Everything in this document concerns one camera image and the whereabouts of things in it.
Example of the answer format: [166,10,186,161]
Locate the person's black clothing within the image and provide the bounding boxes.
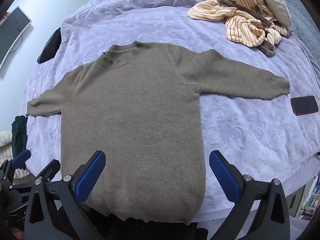
[56,200,199,240]

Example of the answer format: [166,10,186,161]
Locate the cluttered bedside shelf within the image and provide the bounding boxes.
[287,169,320,222]

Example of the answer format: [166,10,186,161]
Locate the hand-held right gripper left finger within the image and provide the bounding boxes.
[24,150,107,240]

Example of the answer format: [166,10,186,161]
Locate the cream striped garment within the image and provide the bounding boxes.
[187,0,289,56]

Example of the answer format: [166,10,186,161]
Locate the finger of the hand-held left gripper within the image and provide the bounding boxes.
[11,149,32,169]
[36,159,61,181]

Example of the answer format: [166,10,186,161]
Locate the silver leaf-pattern pillow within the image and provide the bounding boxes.
[252,0,292,28]

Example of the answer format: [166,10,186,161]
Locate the wall-mounted flat screen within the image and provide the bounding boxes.
[0,6,32,69]

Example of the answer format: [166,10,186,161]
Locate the cream quilted jacket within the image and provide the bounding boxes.
[0,131,13,155]

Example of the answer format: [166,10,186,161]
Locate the dark red smartphone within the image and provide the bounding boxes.
[290,95,319,116]

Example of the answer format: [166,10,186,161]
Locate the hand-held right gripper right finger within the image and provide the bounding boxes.
[209,150,291,240]

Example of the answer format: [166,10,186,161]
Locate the lavender embossed blanket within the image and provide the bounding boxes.
[21,0,320,217]

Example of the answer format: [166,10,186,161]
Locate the black cushion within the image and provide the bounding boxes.
[37,27,62,64]

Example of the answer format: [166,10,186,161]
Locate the brown knit sweater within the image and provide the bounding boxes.
[26,40,290,227]

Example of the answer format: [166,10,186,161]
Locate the grey quilted bed cover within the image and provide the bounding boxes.
[274,0,320,63]

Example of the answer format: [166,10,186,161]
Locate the dark green cloth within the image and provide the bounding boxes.
[11,115,28,157]

